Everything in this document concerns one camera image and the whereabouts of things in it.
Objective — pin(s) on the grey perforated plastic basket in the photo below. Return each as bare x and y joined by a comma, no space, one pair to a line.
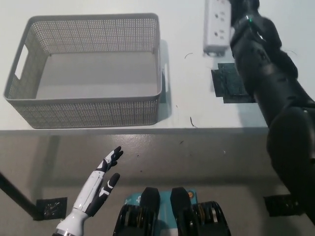
81,114

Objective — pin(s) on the black tape patch on table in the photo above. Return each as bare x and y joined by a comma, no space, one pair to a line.
229,83

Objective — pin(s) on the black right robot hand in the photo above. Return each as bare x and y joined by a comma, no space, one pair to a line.
243,9

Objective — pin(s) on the black teal robot body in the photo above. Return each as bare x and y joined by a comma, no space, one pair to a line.
177,211

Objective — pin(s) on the black table leg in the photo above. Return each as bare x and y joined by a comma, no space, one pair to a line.
16,194

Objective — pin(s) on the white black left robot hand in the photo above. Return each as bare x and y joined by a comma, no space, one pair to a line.
92,189

